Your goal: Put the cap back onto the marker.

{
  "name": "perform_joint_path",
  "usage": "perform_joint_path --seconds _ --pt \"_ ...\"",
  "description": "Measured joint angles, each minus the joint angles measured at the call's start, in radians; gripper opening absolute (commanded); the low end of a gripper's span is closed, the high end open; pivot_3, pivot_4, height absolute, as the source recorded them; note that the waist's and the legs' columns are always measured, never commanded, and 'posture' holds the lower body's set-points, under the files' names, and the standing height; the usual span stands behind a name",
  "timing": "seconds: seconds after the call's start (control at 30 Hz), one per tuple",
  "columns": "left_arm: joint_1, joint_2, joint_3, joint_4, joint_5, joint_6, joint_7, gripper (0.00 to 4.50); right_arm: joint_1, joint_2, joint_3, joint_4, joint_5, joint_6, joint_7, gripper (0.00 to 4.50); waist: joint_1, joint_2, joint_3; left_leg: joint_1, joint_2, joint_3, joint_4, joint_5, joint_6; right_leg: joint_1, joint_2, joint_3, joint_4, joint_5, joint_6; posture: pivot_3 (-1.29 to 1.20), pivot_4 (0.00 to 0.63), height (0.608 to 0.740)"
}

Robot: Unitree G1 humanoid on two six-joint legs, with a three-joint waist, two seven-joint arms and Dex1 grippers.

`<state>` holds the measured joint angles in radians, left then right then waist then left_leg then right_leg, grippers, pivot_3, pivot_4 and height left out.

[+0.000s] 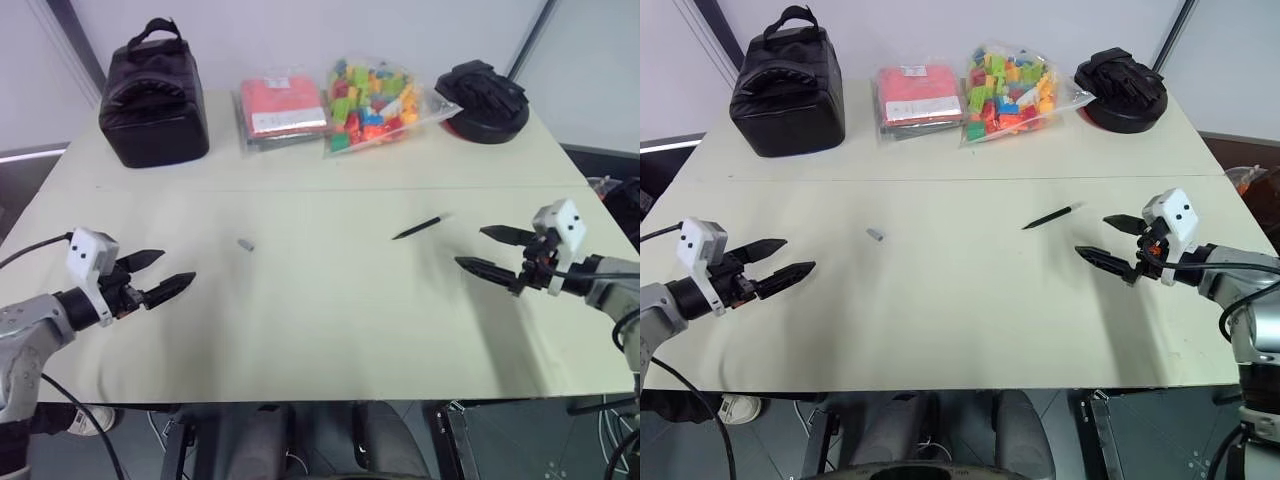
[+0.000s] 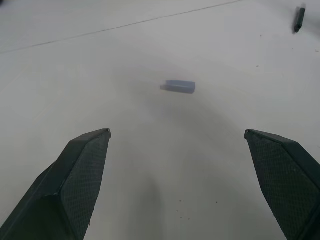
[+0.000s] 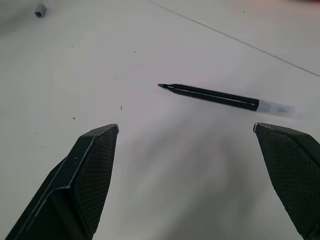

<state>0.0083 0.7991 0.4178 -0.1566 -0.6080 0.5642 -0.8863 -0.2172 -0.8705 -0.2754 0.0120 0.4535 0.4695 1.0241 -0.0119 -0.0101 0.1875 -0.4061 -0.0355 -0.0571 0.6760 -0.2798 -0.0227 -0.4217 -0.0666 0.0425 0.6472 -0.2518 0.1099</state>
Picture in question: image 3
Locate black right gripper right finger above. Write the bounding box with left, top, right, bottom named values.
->
left=252, top=122, right=320, bottom=240

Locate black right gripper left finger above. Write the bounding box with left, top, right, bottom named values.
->
left=4, top=123, right=120, bottom=240

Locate black marker pen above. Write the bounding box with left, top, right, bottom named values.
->
left=157, top=83, right=296, bottom=117

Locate grey pen cap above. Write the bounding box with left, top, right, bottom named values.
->
left=34, top=3, right=48, bottom=19

